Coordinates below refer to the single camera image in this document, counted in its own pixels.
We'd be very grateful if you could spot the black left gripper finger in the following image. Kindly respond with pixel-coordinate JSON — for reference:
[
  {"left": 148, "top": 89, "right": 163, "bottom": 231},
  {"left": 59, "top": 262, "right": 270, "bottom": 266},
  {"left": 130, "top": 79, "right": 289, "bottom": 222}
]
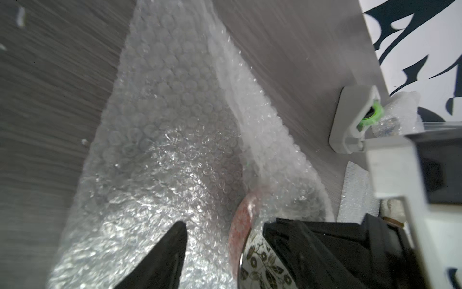
[{"left": 115, "top": 221, "right": 188, "bottom": 289}]

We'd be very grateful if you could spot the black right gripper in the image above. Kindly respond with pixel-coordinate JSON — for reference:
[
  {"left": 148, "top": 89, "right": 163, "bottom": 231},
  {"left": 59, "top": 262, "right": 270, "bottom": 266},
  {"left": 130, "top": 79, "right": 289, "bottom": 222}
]
[{"left": 263, "top": 214, "right": 427, "bottom": 289}]

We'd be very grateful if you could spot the white teddy bear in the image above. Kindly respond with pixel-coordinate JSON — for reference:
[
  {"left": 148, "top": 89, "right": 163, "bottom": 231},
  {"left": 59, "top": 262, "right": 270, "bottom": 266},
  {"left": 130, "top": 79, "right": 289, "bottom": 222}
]
[{"left": 380, "top": 199, "right": 407, "bottom": 228}]

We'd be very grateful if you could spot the bubble wrap sheet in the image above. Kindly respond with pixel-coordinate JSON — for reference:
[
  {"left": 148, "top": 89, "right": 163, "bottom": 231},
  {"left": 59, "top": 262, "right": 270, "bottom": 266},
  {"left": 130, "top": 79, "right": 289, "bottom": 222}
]
[
  {"left": 47, "top": 1, "right": 334, "bottom": 289},
  {"left": 372, "top": 92, "right": 425, "bottom": 138},
  {"left": 336, "top": 161, "right": 380, "bottom": 224}
]

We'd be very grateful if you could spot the black white patterned bowl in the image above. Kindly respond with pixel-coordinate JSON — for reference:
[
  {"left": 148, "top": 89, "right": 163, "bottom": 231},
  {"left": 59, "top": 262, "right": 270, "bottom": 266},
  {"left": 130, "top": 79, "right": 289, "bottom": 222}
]
[{"left": 228, "top": 191, "right": 297, "bottom": 289}]

